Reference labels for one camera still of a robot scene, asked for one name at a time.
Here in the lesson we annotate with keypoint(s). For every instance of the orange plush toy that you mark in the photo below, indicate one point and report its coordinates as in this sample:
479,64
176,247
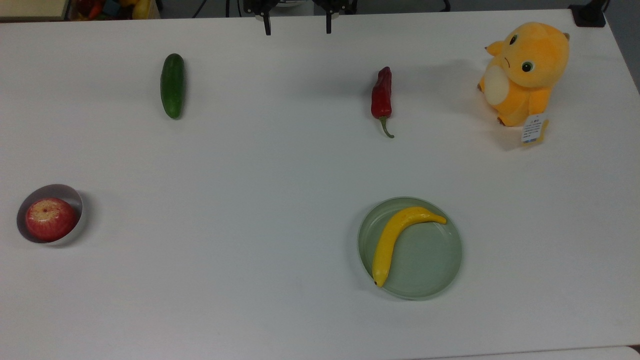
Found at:
525,75

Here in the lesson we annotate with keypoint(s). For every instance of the black clamp block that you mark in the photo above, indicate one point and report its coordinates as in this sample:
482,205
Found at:
589,15

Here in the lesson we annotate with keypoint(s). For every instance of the green round plate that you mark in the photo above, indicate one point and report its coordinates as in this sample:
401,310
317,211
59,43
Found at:
430,260

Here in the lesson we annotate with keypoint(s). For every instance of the box of colourful toys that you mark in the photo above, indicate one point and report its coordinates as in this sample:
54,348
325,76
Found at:
115,8

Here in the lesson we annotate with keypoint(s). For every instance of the wooden board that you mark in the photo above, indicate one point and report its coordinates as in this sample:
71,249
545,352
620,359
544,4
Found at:
32,9

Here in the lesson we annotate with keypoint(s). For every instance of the red chili pepper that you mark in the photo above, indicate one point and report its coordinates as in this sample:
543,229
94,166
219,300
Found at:
382,95

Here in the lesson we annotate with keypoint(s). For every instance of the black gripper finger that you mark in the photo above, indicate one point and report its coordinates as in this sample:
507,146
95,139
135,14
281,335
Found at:
328,24
268,26

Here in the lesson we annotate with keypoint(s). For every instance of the white bowl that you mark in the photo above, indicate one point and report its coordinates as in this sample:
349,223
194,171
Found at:
76,197

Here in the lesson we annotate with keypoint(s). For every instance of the green cucumber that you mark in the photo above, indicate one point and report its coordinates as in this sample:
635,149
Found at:
173,86

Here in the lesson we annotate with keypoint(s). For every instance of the yellow banana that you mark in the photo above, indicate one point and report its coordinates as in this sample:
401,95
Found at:
390,240

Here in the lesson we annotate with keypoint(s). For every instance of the red apple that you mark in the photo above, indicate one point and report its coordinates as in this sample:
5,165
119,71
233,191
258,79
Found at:
51,219

